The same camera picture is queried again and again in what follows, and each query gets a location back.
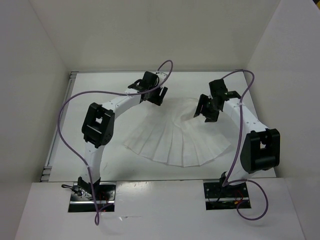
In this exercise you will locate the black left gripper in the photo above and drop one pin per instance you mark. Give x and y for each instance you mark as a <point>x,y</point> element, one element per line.
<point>156,99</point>

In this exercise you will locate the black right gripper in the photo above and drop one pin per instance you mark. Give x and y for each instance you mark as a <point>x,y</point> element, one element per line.
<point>210,117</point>

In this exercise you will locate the white pleated skirt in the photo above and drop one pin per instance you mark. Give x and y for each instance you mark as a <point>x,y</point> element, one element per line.
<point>170,134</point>

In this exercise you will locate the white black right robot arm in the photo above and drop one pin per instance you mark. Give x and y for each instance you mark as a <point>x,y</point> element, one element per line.
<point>258,147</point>

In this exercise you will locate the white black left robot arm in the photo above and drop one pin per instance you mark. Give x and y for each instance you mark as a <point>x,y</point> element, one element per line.
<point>98,129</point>

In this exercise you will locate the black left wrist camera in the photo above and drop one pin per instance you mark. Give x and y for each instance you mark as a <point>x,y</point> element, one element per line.
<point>148,82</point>

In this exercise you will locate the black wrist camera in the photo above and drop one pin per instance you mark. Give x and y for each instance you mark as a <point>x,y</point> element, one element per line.
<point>148,82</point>
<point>217,87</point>

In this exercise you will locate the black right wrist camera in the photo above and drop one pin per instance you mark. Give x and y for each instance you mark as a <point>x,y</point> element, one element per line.
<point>217,87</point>

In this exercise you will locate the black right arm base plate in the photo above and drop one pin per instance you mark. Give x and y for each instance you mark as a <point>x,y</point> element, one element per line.
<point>225,198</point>

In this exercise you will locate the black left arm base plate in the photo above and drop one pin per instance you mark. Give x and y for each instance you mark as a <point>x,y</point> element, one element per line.
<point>81,202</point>

